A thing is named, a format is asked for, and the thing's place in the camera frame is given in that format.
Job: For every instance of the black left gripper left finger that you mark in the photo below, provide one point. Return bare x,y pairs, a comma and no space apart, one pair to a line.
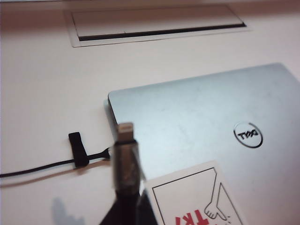
124,208

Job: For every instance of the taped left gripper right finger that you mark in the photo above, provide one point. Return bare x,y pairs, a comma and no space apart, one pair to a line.
146,211

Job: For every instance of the white sticker with red print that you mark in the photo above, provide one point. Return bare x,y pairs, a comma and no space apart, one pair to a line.
187,199

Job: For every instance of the silver Dell laptop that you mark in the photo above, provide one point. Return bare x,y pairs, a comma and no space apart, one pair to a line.
199,117

